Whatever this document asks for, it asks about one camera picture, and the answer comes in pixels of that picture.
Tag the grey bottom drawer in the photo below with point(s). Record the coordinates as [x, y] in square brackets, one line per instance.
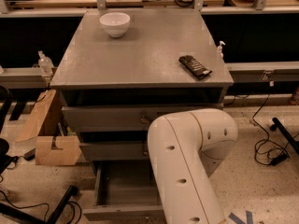
[124, 190]

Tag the grey drawer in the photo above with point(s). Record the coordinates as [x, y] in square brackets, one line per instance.
[115, 151]
[114, 118]
[124, 190]

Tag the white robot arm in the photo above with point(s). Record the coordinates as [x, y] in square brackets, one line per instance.
[184, 149]

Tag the grey top drawer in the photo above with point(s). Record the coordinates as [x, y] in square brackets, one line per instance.
[114, 118]

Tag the grey wooden drawer cabinet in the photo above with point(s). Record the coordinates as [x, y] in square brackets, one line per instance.
[141, 67]

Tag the grey middle drawer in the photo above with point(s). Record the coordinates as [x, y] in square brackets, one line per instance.
[115, 151]

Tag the dark snack bar wrapper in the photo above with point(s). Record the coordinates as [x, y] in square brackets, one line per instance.
[196, 68]

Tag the white pump bottle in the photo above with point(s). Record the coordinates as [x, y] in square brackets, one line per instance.
[220, 48]

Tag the white ceramic bowl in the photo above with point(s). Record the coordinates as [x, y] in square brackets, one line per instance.
[115, 24]

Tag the cardboard box piece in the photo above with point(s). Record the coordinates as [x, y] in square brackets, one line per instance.
[57, 151]

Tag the clear sanitizer bottle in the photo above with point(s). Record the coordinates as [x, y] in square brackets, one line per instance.
[45, 63]

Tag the black right stand leg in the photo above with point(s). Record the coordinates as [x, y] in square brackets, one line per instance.
[286, 134]

